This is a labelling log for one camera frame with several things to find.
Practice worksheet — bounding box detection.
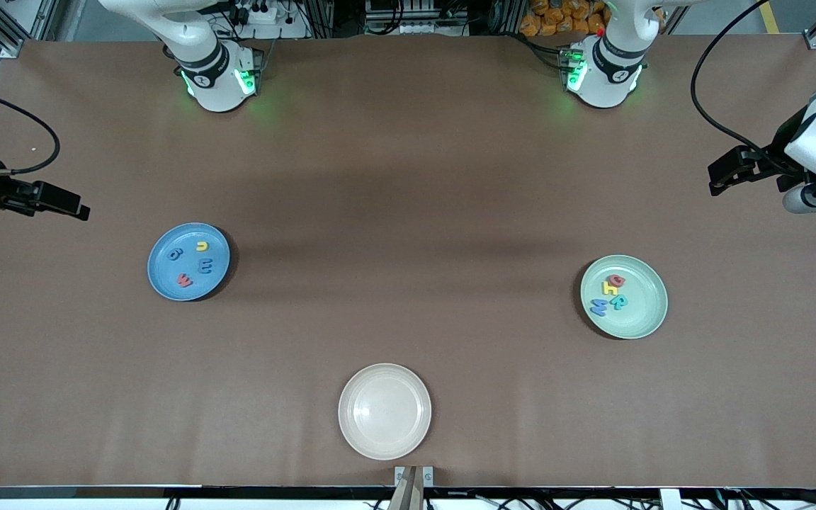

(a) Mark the blue plate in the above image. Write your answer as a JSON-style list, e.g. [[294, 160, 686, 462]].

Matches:
[[147, 222, 232, 302]]

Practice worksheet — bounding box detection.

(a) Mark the light green plate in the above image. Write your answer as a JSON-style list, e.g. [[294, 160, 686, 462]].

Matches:
[[580, 255, 669, 340]]

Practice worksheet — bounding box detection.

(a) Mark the pile of orange items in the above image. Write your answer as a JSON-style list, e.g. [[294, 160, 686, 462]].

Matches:
[[519, 0, 608, 38]]

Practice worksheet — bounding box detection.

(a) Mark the brown table cover mat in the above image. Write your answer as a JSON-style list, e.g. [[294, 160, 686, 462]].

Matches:
[[0, 34, 816, 489]]

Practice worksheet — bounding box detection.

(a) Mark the black equipment rack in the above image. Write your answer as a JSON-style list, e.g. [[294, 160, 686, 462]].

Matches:
[[364, 0, 474, 36]]

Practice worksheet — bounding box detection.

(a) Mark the beige plate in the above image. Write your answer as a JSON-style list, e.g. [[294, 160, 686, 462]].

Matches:
[[338, 363, 432, 461]]

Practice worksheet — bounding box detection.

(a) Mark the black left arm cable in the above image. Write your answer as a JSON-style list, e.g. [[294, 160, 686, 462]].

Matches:
[[690, 0, 805, 174]]

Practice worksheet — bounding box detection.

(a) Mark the bundle of loose cables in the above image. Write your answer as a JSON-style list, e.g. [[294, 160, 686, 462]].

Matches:
[[716, 475, 816, 510]]

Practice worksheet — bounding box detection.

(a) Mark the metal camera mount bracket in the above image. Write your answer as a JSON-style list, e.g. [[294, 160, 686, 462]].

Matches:
[[394, 465, 435, 510]]

